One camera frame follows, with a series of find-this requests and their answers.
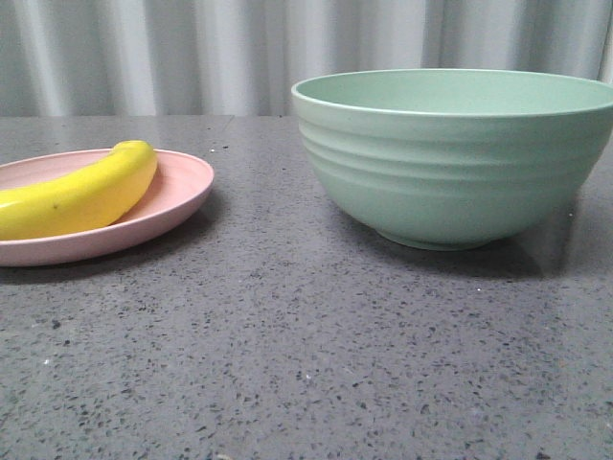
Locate yellow banana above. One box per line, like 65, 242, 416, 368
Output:
1, 140, 157, 241

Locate green ribbed bowl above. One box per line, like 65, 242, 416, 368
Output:
291, 68, 612, 250

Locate pink plate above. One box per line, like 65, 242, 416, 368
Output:
1, 149, 215, 267

